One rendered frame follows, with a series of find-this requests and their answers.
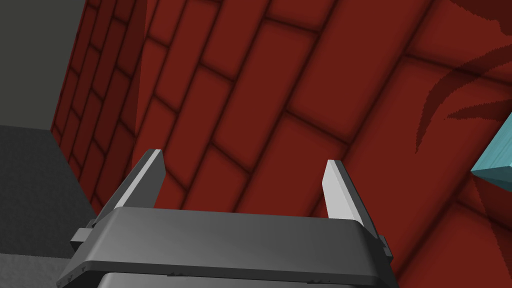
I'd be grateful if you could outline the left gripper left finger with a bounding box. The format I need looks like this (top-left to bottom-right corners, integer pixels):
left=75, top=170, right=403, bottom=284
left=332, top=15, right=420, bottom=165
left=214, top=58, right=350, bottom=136
left=92, top=148, right=167, bottom=228

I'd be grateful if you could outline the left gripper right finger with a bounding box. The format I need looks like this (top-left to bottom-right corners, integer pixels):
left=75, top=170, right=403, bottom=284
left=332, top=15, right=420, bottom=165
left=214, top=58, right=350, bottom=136
left=321, top=159, right=379, bottom=240

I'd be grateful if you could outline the teal wooden furniture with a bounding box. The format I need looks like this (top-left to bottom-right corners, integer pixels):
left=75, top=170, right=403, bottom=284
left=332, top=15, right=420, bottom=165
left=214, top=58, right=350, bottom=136
left=470, top=113, right=512, bottom=192

